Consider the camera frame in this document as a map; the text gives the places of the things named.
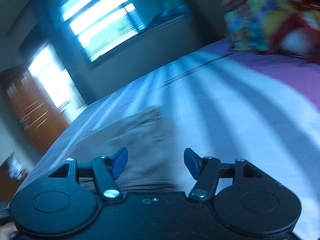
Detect striped bed sheet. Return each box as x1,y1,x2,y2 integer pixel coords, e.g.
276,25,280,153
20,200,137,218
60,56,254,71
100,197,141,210
24,39,319,239

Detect bedroom window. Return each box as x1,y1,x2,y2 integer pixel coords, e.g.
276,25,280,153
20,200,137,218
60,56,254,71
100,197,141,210
60,0,188,62

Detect grey-brown pants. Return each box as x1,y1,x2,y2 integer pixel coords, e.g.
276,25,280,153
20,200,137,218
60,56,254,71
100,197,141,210
66,106,178,192

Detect dark wooden cabinet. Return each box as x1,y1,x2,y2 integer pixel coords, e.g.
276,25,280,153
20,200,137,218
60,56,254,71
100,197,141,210
1,152,28,206

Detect colourful folded blanket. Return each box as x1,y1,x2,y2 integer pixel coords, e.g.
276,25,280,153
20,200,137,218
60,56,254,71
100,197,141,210
221,0,319,63

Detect brown wooden door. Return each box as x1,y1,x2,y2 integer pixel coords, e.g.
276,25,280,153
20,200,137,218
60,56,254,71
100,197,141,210
1,65,69,154

